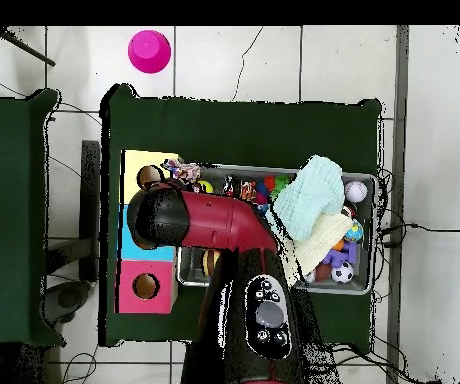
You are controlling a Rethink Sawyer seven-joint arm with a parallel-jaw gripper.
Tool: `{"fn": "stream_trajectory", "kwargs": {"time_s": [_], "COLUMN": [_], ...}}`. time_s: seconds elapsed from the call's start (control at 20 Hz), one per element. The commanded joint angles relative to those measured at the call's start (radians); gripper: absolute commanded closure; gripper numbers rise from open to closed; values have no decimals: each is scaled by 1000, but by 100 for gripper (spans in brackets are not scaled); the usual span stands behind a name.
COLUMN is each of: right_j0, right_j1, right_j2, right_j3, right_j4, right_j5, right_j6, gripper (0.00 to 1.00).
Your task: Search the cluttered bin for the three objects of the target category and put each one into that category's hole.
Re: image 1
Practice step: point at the white baseball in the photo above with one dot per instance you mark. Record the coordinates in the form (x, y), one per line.
(356, 191)

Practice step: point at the purple foam toy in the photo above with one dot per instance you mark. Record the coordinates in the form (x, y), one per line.
(336, 258)

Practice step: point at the tiger plush toy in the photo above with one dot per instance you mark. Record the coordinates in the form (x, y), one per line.
(248, 191)

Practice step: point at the globe print ball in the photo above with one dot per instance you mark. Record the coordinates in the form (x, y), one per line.
(354, 231)

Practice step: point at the green spiky ball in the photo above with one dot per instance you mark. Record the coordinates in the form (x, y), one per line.
(281, 183)

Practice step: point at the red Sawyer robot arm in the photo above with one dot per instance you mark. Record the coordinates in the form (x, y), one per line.
(214, 224)

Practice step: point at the wooden box with three holes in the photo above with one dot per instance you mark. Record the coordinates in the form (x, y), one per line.
(128, 288)

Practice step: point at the dark green side table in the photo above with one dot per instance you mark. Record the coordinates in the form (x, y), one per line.
(6, 200)

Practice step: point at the cream knitted cloth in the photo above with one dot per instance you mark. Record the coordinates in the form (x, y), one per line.
(322, 244)

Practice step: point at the light blue muslin cloth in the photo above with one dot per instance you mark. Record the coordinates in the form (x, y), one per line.
(310, 200)

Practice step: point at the black and white soccer ball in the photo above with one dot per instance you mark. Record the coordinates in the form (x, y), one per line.
(342, 272)

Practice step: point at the pink plastic cup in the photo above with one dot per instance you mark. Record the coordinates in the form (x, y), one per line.
(149, 52)

